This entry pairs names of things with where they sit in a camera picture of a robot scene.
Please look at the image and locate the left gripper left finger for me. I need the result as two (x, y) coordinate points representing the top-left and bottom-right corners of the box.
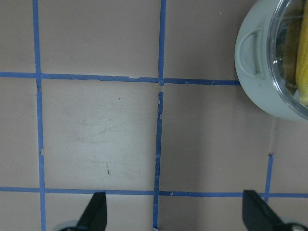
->
(54, 192), (107, 231)

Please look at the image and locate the yellow corn cob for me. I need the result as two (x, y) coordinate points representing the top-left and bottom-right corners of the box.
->
(295, 1), (308, 106)

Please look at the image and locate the glass pot lid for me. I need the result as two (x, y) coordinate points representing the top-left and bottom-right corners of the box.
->
(267, 0), (308, 120)

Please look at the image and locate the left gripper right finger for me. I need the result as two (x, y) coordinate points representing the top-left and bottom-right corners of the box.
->
(242, 190), (308, 231)

